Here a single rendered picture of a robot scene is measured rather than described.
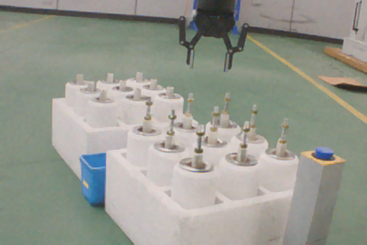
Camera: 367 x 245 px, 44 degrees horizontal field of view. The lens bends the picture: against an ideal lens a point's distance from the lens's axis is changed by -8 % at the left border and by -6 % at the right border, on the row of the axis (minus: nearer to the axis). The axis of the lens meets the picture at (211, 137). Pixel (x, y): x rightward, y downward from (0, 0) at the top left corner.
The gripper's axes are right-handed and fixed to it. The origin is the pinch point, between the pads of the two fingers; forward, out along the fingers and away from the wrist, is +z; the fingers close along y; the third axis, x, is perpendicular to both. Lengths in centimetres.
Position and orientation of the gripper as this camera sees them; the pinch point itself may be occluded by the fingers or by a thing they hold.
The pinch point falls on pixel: (209, 63)
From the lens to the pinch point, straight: 95.7
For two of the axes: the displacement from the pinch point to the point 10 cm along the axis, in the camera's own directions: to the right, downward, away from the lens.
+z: -1.1, 9.4, 3.1
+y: -9.9, -1.1, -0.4
